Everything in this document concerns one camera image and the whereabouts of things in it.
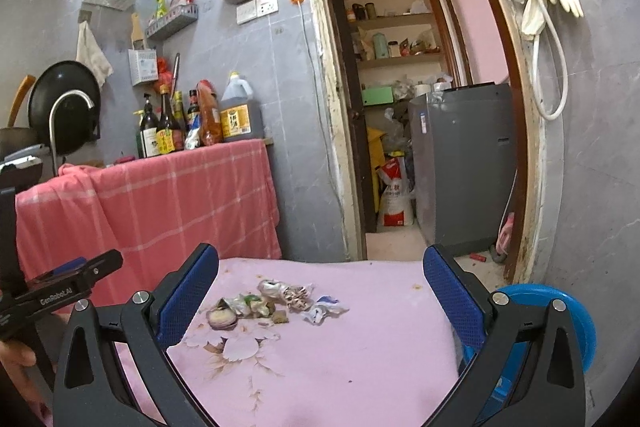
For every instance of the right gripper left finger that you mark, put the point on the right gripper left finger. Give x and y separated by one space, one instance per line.
91 388

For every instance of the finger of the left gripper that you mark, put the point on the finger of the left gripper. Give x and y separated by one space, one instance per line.
76 284
68 266

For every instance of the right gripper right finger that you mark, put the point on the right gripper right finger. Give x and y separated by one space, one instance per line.
485 324

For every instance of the white blue wrapper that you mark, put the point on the white blue wrapper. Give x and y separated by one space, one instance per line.
325 306

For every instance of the person's left hand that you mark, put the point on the person's left hand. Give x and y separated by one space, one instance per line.
16 358

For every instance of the blue plastic bucket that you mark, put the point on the blue plastic bucket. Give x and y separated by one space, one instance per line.
542 381

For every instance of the red checked counter cloth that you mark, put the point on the red checked counter cloth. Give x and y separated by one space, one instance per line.
153 211

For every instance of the black wok pan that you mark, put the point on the black wok pan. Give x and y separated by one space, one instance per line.
54 81

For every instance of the dark sauce bottle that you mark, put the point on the dark sauce bottle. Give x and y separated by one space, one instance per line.
169 135

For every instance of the chrome faucet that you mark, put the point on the chrome faucet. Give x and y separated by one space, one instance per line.
74 113

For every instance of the pink floral table cloth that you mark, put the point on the pink floral table cloth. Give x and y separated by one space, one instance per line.
388 360

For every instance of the orange sauce bottle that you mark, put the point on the orange sauce bottle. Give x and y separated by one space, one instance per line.
210 128

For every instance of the hanging white rag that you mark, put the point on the hanging white rag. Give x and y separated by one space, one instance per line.
89 53

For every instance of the red white rice sack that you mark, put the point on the red white rice sack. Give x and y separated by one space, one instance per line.
395 201

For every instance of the large soy sauce jug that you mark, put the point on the large soy sauce jug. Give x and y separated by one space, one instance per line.
240 114

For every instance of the dark wooden door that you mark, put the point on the dark wooden door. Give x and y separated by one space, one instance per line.
355 118

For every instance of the grey washing machine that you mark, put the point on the grey washing machine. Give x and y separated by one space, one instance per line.
464 159

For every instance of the green storage box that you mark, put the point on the green storage box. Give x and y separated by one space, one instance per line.
379 95

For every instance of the grey wall shelf basket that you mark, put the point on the grey wall shelf basket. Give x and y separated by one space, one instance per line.
173 21

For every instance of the white wall socket panel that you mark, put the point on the white wall socket panel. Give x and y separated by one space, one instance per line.
254 9

